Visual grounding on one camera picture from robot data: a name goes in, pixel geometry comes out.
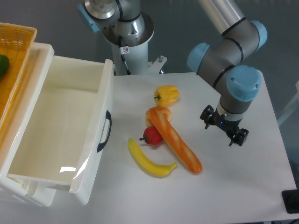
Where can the yellow banana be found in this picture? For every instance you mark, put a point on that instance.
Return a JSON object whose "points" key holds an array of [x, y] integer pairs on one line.
{"points": [[147, 165]]}

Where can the yellow woven basket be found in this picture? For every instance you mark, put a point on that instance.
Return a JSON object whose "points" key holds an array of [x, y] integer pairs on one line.
{"points": [[15, 44]]}

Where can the red bell pepper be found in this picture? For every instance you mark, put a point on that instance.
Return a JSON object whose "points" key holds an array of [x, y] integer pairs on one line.
{"points": [[151, 136]]}

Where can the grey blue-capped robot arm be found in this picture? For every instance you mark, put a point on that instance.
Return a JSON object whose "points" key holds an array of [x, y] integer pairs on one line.
{"points": [[219, 66]]}

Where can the black device at table edge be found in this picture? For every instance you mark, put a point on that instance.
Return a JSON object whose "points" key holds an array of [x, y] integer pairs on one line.
{"points": [[291, 200]]}

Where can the yellow bell pepper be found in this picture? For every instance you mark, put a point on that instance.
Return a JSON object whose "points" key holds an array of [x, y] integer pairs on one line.
{"points": [[166, 95]]}

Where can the white drawer cabinet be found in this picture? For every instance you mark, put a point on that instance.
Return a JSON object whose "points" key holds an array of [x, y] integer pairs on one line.
{"points": [[34, 74]]}

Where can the white open drawer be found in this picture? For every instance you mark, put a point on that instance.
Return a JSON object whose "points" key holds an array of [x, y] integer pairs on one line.
{"points": [[58, 150]]}

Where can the dark blue drawer handle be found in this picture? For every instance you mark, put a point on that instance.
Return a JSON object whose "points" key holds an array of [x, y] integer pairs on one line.
{"points": [[105, 132]]}

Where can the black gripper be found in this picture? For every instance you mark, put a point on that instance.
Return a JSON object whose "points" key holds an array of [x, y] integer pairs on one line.
{"points": [[231, 128]]}

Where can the green bell pepper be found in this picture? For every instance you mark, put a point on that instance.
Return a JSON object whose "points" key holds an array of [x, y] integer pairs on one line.
{"points": [[4, 64]]}

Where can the long baguette bread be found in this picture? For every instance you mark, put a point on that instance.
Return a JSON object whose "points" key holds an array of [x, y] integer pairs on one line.
{"points": [[175, 142]]}

